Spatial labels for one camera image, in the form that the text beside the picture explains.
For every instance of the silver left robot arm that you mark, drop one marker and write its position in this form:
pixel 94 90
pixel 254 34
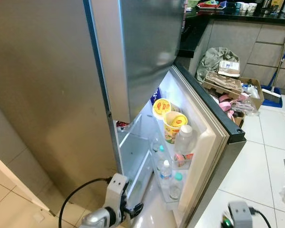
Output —
pixel 97 219

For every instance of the silver fridge cabinet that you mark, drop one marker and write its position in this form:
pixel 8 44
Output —
pixel 38 95

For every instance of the small red sauce bottle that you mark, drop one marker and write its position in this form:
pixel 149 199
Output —
pixel 183 159

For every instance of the clear white-capped bottle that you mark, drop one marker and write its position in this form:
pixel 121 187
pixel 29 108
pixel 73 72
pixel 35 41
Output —
pixel 184 140

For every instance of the steel bowl of red berries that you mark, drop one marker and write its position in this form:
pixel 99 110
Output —
pixel 122 125

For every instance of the green yellow noodle cup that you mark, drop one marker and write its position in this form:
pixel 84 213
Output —
pixel 161 108

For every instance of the purple chocolate bar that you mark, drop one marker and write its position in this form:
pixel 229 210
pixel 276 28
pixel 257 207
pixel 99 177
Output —
pixel 156 96

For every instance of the tall brown cardboard box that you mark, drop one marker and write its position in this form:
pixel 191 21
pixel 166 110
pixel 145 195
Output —
pixel 238 121

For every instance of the pink ribbon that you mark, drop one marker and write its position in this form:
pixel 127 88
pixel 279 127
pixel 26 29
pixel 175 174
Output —
pixel 225 105

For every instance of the brown moulded pulp tray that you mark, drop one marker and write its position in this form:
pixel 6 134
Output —
pixel 222 84

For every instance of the silver freezer door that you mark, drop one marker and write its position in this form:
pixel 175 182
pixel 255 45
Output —
pixel 142 47

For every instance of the open cardboard box of clutter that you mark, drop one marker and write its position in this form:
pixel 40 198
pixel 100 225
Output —
pixel 256 97

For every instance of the grey-green crumpled bag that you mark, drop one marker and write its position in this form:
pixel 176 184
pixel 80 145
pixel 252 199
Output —
pixel 209 59

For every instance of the labelled cardboard parcel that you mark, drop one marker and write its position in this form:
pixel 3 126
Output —
pixel 229 68

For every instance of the black kitchen countertop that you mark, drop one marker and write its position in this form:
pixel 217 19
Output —
pixel 192 40

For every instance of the beige kitchen base cabinets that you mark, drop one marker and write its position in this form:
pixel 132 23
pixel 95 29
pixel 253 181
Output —
pixel 237 42

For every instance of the green plastic bowl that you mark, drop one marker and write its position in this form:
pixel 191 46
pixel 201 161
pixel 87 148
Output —
pixel 192 3

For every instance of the red tray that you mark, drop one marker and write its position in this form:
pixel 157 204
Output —
pixel 211 4

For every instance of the white ceramic cup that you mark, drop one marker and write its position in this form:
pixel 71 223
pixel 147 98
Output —
pixel 252 7
pixel 239 6

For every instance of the yellow black box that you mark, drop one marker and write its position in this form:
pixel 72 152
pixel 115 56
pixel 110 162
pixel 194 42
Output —
pixel 276 4

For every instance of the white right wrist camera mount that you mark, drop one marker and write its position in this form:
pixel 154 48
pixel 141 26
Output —
pixel 238 213

